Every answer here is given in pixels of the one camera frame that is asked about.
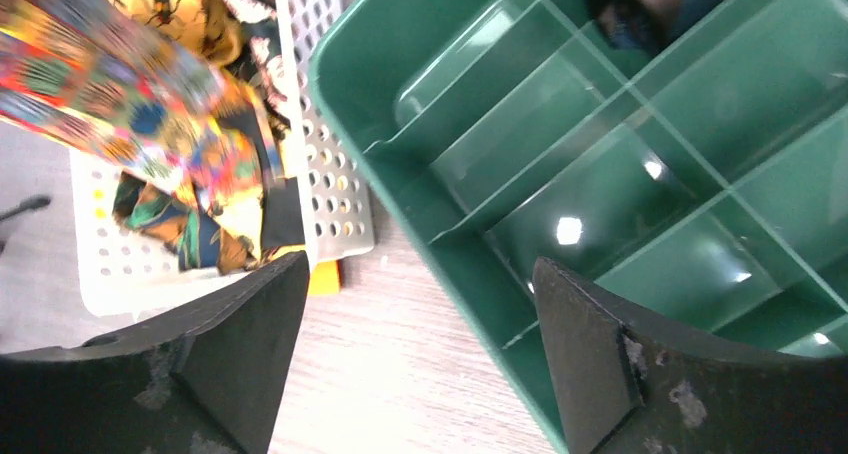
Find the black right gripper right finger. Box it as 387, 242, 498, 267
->
533, 257, 847, 453

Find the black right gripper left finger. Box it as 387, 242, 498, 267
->
1, 253, 310, 453

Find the colourful shell pattern tie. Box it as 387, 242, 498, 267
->
1, 0, 285, 213

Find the brown green leaf tie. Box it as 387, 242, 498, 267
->
112, 172, 256, 275

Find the orange block under basket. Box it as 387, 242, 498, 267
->
307, 260, 342, 297

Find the green compartment tray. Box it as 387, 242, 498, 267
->
310, 0, 847, 453

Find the white perforated plastic basket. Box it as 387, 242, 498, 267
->
70, 0, 375, 316

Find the dark floral rose tie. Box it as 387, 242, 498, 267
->
222, 0, 291, 140

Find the yellow beetle pattern tie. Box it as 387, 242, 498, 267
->
89, 0, 306, 260

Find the rolled dark striped tie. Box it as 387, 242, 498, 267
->
585, 0, 725, 55

